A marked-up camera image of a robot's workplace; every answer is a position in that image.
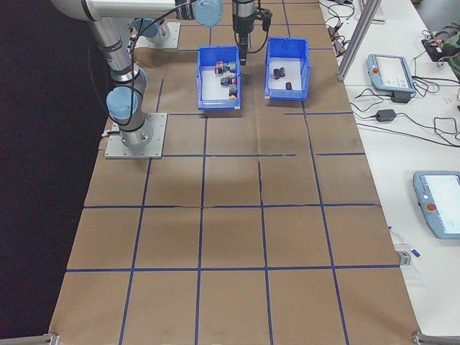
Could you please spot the blue plastic switch bin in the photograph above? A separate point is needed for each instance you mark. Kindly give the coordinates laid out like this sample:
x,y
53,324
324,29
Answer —
x,y
219,103

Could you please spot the blue plastic battery bin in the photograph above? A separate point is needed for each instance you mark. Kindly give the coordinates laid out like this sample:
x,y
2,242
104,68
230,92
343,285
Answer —
x,y
287,95

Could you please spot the camouflage sleeve forearm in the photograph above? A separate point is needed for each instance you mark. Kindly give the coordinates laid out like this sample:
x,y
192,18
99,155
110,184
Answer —
x,y
451,43

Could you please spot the dark brown cylindrical battery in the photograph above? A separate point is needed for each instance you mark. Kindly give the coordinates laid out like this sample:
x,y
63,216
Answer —
x,y
288,86
276,74

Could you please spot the dark battery with silver band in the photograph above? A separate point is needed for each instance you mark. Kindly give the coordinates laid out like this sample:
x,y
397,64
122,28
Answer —
x,y
282,72

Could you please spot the small grey box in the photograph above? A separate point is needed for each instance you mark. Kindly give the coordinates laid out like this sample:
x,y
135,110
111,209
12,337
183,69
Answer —
x,y
404,258

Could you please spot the yellow push button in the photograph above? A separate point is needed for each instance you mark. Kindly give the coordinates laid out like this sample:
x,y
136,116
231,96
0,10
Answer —
x,y
233,92

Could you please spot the silver usb hub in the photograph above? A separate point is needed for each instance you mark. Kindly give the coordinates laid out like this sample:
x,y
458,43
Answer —
x,y
338,46
332,28

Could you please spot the grey teach pendant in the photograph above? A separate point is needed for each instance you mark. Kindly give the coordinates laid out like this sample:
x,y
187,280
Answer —
x,y
391,73
442,205

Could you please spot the black power adapter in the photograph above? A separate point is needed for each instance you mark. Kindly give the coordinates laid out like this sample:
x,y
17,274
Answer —
x,y
386,115
401,97

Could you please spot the small blue stick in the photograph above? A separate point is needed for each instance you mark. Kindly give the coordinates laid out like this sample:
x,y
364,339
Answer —
x,y
414,252

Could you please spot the green and white switch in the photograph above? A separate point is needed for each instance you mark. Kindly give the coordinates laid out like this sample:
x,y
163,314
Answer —
x,y
233,65

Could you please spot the white switch block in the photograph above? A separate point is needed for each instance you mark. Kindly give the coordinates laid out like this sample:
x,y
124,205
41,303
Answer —
x,y
226,67

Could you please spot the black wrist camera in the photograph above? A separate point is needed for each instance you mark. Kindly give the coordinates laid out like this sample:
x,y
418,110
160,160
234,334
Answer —
x,y
266,19

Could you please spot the white switch with orange clip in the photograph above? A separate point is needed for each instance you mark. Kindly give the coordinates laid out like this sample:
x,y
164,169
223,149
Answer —
x,y
220,65

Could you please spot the black switch with red cap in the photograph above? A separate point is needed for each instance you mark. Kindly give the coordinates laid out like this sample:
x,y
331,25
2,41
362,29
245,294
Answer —
x,y
226,81

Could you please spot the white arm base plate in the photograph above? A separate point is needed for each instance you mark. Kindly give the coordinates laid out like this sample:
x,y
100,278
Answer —
x,y
174,36
158,143

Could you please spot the aluminium profile post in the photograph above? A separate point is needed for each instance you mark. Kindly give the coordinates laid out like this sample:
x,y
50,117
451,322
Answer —
x,y
355,43

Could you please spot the black frame cover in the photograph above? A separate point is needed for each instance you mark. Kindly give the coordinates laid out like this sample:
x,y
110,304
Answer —
x,y
36,179

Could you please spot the aluminium frame rail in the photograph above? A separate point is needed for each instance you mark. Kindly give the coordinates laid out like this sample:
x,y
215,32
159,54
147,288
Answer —
x,y
28,339
438,339

